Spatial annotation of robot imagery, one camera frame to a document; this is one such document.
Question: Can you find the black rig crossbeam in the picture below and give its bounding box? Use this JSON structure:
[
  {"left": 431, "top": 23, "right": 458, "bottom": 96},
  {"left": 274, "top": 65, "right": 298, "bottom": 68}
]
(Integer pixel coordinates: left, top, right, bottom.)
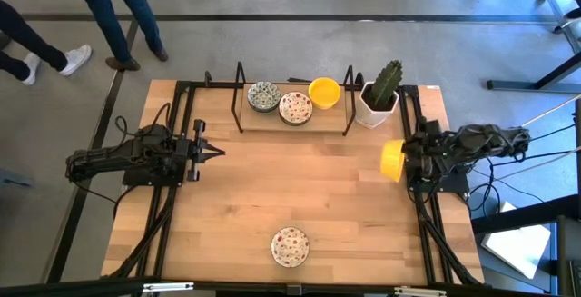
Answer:
[{"left": 0, "top": 276, "right": 581, "bottom": 297}]

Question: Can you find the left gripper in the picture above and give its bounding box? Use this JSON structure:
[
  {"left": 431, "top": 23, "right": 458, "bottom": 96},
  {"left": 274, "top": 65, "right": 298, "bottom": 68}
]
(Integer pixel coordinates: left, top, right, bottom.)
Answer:
[{"left": 175, "top": 118, "right": 227, "bottom": 183}]

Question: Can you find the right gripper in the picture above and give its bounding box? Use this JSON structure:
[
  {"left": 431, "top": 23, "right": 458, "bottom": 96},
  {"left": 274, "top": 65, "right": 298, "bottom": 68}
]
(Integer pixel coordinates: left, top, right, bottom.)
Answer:
[{"left": 403, "top": 117, "right": 456, "bottom": 181}]

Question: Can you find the silver metal bracket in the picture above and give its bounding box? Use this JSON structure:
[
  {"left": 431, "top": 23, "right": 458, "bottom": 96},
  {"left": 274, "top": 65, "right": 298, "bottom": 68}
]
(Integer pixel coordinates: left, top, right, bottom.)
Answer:
[
  {"left": 393, "top": 286, "right": 448, "bottom": 297},
  {"left": 143, "top": 282, "right": 195, "bottom": 293}
]

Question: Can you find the black desk frame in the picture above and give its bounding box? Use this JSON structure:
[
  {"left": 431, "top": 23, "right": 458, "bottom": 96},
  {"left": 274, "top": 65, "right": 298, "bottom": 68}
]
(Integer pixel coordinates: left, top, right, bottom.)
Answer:
[{"left": 470, "top": 194, "right": 581, "bottom": 297}]

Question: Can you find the grey metal floor rail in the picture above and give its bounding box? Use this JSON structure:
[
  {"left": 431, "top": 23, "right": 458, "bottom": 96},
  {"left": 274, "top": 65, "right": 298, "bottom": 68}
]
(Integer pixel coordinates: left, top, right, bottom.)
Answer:
[{"left": 534, "top": 0, "right": 581, "bottom": 55}]

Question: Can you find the green cactus plant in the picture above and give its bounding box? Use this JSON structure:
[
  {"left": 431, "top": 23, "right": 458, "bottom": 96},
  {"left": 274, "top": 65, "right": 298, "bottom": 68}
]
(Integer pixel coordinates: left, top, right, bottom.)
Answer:
[{"left": 369, "top": 59, "right": 404, "bottom": 111}]

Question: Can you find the white hexagonal plant pot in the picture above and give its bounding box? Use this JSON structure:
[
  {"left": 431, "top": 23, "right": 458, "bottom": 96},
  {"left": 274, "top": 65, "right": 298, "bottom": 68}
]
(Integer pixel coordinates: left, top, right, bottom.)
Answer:
[{"left": 355, "top": 81, "right": 400, "bottom": 130}]

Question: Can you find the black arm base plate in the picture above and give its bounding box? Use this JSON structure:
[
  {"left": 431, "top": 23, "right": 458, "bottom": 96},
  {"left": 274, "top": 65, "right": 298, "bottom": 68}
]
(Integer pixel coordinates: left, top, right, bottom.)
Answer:
[
  {"left": 122, "top": 151, "right": 188, "bottom": 188},
  {"left": 405, "top": 158, "right": 470, "bottom": 194}
]

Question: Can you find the grey floor cable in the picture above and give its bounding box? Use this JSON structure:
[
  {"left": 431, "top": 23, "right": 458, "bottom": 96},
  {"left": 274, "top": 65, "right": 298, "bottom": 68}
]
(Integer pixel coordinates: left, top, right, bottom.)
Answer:
[{"left": 498, "top": 145, "right": 581, "bottom": 181}]

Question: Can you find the black aluminium rig frame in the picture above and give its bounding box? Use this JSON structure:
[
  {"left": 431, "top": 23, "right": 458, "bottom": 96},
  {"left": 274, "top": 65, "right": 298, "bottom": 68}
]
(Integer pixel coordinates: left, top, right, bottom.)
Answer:
[{"left": 106, "top": 70, "right": 485, "bottom": 287}]

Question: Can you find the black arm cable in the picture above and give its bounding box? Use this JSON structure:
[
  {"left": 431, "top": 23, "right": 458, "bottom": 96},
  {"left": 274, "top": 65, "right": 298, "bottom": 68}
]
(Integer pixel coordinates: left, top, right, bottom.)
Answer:
[
  {"left": 113, "top": 114, "right": 138, "bottom": 146},
  {"left": 152, "top": 102, "right": 172, "bottom": 130}
]

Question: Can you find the white flat box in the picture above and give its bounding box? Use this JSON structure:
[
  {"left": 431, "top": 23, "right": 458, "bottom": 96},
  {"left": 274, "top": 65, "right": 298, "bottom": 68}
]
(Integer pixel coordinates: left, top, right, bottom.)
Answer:
[{"left": 480, "top": 200, "right": 553, "bottom": 280}]

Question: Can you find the white power cable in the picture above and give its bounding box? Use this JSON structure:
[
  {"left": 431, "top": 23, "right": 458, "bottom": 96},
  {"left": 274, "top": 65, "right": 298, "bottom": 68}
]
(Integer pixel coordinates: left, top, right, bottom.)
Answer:
[{"left": 521, "top": 93, "right": 581, "bottom": 128}]

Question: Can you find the black floor stand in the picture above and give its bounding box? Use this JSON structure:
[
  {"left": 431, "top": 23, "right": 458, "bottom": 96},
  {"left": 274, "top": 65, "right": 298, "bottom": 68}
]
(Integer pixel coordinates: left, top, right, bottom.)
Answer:
[{"left": 486, "top": 51, "right": 581, "bottom": 94}]

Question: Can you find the thin black floor cable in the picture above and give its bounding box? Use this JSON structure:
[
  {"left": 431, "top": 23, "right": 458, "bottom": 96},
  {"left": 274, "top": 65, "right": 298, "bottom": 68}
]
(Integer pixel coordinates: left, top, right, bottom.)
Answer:
[
  {"left": 467, "top": 155, "right": 548, "bottom": 214},
  {"left": 526, "top": 123, "right": 581, "bottom": 146},
  {"left": 74, "top": 181, "right": 133, "bottom": 219}
]

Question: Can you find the person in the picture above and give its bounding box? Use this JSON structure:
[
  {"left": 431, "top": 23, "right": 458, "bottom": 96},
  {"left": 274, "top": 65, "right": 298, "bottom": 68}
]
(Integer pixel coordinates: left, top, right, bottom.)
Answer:
[
  {"left": 64, "top": 0, "right": 170, "bottom": 72},
  {"left": 0, "top": 0, "right": 94, "bottom": 87}
]

